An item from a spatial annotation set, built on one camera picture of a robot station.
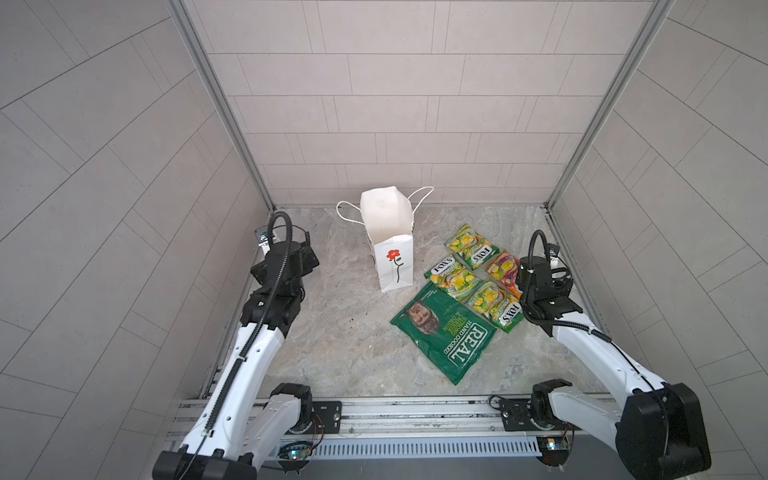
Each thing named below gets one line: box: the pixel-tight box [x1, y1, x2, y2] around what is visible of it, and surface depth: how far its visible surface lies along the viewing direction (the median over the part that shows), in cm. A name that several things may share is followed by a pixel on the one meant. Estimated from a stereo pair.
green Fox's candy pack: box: [444, 224, 501, 270], surface depth 104 cm
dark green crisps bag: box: [390, 281, 498, 386], surface depth 86 cm
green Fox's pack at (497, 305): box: [466, 281, 524, 334], surface depth 89 cm
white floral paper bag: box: [336, 185, 435, 293], surface depth 87 cm
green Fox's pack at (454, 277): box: [424, 254, 481, 303], surface depth 96 cm
